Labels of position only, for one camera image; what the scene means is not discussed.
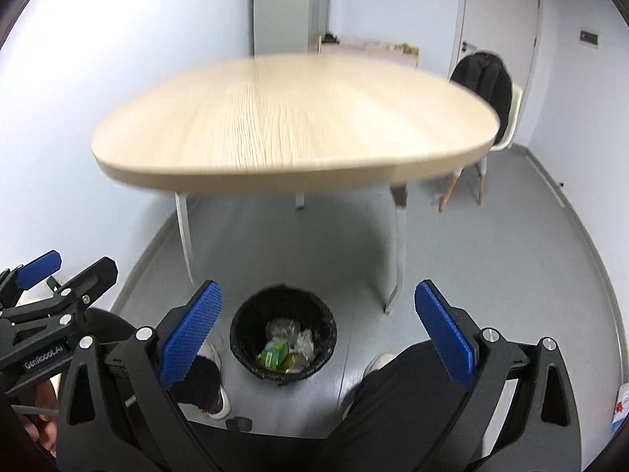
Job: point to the green drink container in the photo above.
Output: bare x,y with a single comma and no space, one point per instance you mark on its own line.
272,354

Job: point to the person's left hand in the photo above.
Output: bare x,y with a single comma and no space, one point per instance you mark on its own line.
46,435

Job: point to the round wooden table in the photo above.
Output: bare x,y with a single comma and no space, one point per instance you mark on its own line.
295,118

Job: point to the white red printed packet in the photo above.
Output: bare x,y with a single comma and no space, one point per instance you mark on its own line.
620,408

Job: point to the black lined waste bin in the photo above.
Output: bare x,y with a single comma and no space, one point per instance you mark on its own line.
282,300

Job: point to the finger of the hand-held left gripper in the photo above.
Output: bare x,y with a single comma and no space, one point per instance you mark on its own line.
96,275
37,268

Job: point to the black backpack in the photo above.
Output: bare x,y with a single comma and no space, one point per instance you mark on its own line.
484,88

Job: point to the white chair wooden legs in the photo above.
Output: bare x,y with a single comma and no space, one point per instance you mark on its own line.
515,108

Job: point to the person's right white shoe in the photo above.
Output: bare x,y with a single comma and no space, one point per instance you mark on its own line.
378,365

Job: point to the grey column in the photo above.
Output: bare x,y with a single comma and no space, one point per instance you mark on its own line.
290,5

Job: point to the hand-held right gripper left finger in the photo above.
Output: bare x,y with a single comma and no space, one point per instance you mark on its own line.
191,334

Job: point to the dark wall sign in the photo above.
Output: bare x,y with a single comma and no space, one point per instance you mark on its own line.
589,37

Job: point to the small dark object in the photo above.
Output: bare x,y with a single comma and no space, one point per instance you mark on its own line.
330,38

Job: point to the clear plastic wrapper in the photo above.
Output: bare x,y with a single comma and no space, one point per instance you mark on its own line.
304,344
282,328

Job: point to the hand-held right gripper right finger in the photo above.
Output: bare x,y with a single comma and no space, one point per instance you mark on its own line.
444,334

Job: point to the white door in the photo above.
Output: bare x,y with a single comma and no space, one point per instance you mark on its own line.
496,10

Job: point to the pale pink low cabinet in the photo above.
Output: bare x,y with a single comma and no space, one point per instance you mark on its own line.
368,49

